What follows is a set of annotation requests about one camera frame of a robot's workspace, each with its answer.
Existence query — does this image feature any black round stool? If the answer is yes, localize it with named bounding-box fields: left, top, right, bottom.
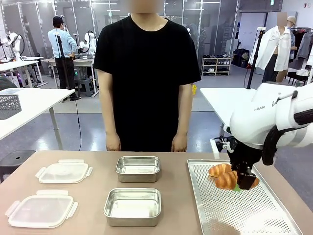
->
left=0, top=149, right=37, bottom=184

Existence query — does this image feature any small stainless steel container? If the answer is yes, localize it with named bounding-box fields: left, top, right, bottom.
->
left=115, top=155, right=161, bottom=183

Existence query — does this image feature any small golden croissant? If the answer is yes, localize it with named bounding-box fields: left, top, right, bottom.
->
left=208, top=163, right=233, bottom=178

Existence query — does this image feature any large golden croissant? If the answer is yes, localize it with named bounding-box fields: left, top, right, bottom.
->
left=215, top=170, right=260, bottom=190

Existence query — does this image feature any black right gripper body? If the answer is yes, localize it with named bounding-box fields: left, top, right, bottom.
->
left=226, top=137, right=264, bottom=172

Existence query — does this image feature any black bag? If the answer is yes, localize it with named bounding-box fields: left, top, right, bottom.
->
left=232, top=48, right=250, bottom=69

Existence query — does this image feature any perforated metal baking tray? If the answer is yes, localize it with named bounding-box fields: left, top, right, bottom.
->
left=186, top=159, right=304, bottom=235

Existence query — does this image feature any man in blue shirt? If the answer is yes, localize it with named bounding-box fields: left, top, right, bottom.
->
left=47, top=15, right=82, bottom=102

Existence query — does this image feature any white background work table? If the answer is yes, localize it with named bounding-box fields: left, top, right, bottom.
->
left=0, top=56, right=47, bottom=89

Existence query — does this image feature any translucent white clip lid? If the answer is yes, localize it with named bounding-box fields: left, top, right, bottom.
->
left=35, top=159, right=93, bottom=185
left=4, top=189, right=79, bottom=229

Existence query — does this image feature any white table with basket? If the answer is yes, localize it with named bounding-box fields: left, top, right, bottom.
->
left=0, top=87, right=76, bottom=150

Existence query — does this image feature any large stainless steel container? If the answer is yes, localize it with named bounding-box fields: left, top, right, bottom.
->
left=103, top=188, right=162, bottom=227

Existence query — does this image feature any person's left forearm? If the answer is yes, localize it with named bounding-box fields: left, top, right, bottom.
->
left=175, top=82, right=194, bottom=138

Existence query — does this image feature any white empty side table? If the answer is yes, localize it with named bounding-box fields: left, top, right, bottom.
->
left=200, top=87, right=258, bottom=130

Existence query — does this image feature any grey step stool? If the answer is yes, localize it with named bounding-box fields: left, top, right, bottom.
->
left=74, top=77, right=98, bottom=98

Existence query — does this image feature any mannequin with beige hat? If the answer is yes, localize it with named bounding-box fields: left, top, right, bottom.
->
left=286, top=15, right=298, bottom=62

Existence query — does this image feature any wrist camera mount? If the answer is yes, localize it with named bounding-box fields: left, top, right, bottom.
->
left=210, top=136, right=238, bottom=154

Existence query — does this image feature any person's left hand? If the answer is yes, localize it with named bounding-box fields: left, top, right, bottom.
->
left=171, top=133, right=189, bottom=153

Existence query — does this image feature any grey woven basket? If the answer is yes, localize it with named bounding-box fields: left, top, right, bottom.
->
left=0, top=94, right=22, bottom=120

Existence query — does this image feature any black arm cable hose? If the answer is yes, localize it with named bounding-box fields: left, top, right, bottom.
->
left=261, top=90, right=313, bottom=166

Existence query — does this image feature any person in black t-shirt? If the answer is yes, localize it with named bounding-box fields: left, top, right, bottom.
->
left=92, top=0, right=202, bottom=153

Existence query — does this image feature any mannequin in white shirt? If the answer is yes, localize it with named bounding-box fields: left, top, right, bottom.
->
left=248, top=11, right=294, bottom=84

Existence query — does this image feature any black tripod with cable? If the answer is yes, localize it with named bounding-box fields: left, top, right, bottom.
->
left=55, top=34, right=82, bottom=151

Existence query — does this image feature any person's right forearm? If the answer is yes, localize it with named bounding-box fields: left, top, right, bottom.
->
left=98, top=70, right=118, bottom=137

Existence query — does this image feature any white shoe rack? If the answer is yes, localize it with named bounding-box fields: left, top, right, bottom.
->
left=201, top=56, right=233, bottom=77

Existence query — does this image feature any person's right hand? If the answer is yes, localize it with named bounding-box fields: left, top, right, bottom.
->
left=105, top=133, right=122, bottom=152

